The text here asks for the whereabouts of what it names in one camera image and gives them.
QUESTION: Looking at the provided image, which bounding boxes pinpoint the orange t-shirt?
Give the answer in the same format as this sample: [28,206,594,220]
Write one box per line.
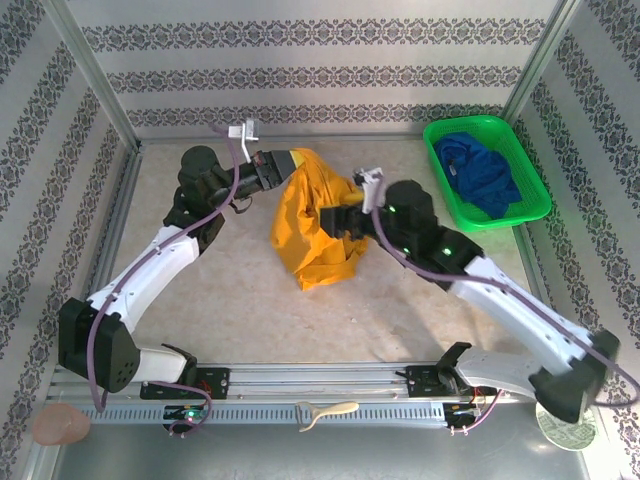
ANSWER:
[269,146,371,292]

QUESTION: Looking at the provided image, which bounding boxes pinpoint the blue cloth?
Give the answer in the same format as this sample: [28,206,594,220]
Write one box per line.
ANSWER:
[432,130,522,220]

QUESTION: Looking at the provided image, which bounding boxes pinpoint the green plastic mesh basket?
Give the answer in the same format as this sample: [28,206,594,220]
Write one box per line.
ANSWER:
[422,114,553,231]

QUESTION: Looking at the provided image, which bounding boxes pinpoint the small circuit board green light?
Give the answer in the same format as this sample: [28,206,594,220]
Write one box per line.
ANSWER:
[163,404,207,425]

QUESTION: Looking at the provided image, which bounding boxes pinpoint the green patterned round disc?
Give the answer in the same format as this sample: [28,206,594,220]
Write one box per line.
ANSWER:
[534,399,599,452]

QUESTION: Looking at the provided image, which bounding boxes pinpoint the pink round disc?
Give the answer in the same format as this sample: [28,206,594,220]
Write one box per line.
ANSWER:
[32,403,92,446]

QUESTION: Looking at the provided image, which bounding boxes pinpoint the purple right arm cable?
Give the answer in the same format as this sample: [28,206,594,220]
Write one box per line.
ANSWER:
[370,207,640,435]

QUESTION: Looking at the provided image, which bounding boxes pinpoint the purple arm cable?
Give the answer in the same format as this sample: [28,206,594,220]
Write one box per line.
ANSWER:
[370,207,640,435]
[87,124,240,437]

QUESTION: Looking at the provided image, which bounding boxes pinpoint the aluminium frame post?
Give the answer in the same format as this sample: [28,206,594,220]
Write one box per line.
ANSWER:
[501,0,584,121]
[42,0,141,149]

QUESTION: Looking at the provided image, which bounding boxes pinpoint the long aluminium base rail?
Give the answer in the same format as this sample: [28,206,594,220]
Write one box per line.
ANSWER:
[47,362,594,402]

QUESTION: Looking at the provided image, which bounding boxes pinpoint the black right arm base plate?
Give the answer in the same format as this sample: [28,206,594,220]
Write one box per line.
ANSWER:
[405,366,499,399]

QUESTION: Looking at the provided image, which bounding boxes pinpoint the cream handled peeler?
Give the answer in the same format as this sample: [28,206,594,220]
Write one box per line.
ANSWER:
[294,400,360,434]

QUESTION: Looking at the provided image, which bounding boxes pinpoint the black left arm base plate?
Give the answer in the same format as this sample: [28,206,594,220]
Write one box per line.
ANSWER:
[139,367,232,400]

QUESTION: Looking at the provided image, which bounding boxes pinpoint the slotted grey cable duct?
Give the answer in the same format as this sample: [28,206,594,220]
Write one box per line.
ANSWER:
[79,402,447,427]

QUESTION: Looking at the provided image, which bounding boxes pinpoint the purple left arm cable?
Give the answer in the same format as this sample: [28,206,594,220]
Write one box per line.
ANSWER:
[87,124,240,437]

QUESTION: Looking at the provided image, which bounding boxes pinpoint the small circuit board red wires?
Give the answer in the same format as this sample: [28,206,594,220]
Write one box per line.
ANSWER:
[446,401,484,424]

